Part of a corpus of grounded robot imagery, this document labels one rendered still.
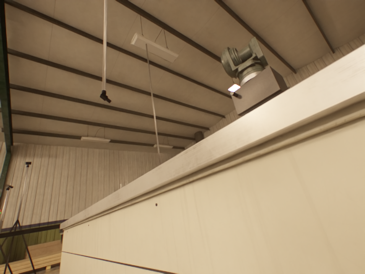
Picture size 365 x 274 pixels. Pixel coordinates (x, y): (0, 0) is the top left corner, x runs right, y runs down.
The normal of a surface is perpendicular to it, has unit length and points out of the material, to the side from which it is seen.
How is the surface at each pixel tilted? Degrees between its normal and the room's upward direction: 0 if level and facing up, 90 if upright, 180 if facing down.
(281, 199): 90
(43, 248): 90
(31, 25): 169
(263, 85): 90
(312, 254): 90
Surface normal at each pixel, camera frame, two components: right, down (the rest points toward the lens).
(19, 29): 0.25, 0.84
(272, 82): -0.76, -0.13
